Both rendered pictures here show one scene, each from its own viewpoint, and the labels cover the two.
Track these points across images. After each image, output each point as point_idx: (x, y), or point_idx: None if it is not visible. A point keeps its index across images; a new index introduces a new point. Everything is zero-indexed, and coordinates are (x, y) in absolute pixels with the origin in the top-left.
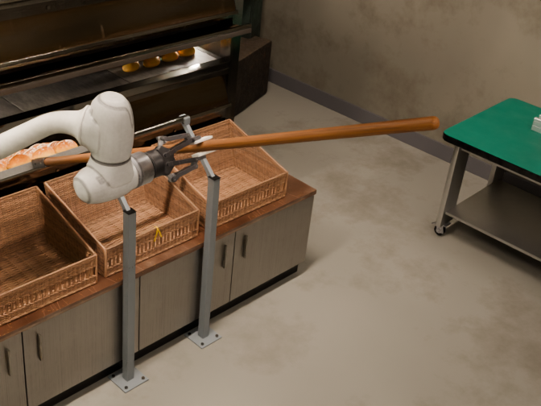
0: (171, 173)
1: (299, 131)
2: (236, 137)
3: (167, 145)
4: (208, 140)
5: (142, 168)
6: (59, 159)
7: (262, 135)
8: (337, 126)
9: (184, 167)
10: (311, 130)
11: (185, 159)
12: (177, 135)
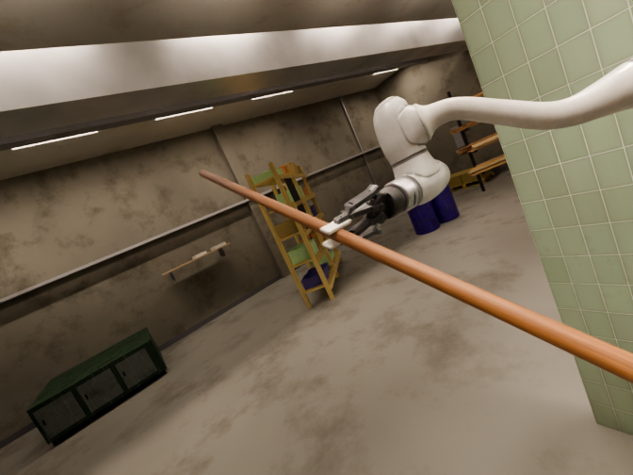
0: (374, 225)
1: (250, 189)
2: (294, 210)
3: (395, 252)
4: (325, 222)
5: None
6: None
7: (273, 200)
8: (231, 182)
9: (363, 236)
10: (244, 187)
11: (357, 223)
12: (356, 196)
